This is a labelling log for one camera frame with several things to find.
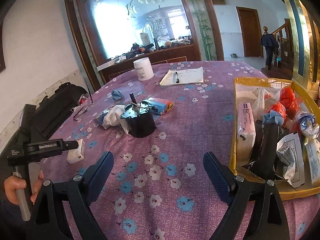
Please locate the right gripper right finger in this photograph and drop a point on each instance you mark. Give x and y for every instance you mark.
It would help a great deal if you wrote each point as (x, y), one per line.
(268, 219)

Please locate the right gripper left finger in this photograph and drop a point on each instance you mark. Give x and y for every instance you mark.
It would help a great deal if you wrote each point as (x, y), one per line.
(48, 219)

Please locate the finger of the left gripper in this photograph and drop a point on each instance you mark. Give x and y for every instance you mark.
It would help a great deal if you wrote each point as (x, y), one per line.
(69, 145)

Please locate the black snack packet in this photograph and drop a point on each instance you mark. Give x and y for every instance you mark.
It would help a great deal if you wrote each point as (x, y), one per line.
(263, 160)

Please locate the white instruction packet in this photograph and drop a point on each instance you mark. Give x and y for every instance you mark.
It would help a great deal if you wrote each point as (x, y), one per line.
(289, 153)

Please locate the lemon print tissue pack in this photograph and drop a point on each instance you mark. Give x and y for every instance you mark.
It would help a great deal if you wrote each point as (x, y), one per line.
(312, 149)

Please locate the pink rose tissue pack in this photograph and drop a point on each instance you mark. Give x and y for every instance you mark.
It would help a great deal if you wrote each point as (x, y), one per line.
(245, 132)

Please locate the small red bag blue sock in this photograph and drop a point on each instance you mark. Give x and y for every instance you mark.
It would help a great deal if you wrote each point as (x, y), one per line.
(276, 115)

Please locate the blue white bundle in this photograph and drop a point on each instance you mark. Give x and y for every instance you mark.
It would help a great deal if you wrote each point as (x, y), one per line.
(308, 125)

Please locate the large red plastic bag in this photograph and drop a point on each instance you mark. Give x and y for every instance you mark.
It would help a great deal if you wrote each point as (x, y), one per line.
(289, 100)

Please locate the person's left hand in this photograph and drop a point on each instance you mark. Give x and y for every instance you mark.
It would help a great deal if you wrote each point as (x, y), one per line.
(13, 183)

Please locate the black bag on seat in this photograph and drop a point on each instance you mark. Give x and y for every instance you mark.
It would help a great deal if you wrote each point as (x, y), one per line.
(45, 118)

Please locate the eyeglasses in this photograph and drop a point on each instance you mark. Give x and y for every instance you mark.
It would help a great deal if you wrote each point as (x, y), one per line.
(84, 103)

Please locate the white sock by motor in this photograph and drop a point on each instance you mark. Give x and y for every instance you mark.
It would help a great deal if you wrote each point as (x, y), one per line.
(111, 117)

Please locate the blue sock on table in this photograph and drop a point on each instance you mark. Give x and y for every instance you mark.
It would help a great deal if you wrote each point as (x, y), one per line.
(117, 95)

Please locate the small electric motor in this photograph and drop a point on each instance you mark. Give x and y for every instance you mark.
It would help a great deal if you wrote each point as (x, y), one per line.
(139, 118)

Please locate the yellow taped cardboard tray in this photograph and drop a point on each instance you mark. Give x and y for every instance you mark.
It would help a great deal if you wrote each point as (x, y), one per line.
(243, 88)

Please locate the purple floral tablecloth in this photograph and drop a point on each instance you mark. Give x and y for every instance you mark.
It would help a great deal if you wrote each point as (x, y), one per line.
(158, 188)

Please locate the blue orange cloth pack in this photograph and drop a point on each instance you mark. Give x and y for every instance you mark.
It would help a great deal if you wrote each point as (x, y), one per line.
(158, 106)

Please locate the white plastic jar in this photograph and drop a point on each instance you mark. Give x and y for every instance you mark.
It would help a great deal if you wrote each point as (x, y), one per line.
(143, 69)

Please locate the white printed plastic bag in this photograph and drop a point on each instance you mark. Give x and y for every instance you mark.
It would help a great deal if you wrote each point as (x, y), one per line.
(263, 102)

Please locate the black pen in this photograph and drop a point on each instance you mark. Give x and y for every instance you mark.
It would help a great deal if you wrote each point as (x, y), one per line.
(176, 78)

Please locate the wooden counter with clutter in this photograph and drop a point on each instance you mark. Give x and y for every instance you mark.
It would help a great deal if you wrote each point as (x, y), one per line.
(173, 54)

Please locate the white notepad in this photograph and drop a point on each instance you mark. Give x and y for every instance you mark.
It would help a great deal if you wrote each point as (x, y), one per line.
(187, 76)

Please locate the person in dark jacket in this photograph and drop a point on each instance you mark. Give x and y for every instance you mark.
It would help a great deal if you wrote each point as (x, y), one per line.
(268, 41)

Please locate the brown wooden door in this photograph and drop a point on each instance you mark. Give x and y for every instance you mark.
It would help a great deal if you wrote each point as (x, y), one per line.
(251, 31)

